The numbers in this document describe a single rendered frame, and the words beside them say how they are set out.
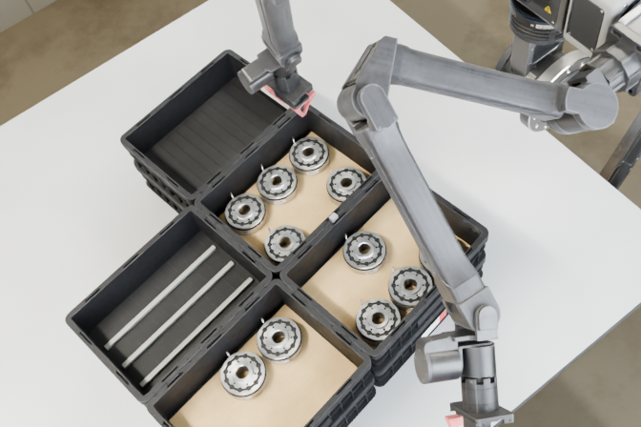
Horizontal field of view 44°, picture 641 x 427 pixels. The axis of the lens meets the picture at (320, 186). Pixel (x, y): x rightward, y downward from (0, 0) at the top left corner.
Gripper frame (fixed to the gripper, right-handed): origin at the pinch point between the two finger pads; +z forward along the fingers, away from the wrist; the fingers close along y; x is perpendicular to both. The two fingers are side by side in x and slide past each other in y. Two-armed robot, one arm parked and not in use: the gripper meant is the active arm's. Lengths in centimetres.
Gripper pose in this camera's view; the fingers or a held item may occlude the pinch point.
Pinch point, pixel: (294, 106)
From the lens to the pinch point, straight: 187.6
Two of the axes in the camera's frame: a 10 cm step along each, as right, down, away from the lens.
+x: 6.9, -6.6, 2.9
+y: 7.1, 5.5, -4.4
